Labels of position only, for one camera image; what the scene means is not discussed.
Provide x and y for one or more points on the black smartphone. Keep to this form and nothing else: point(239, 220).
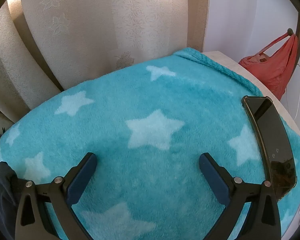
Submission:
point(272, 140)

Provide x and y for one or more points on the turquoise printed fleece blanket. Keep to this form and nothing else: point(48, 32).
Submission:
point(140, 100)

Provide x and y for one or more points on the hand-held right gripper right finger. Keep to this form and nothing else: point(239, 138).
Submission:
point(214, 180)

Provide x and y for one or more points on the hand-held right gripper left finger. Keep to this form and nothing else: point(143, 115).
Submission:
point(82, 178)

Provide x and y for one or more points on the dark navy pants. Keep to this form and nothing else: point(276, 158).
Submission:
point(3, 192)

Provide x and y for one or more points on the red fabric bag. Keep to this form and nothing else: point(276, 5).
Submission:
point(272, 72)

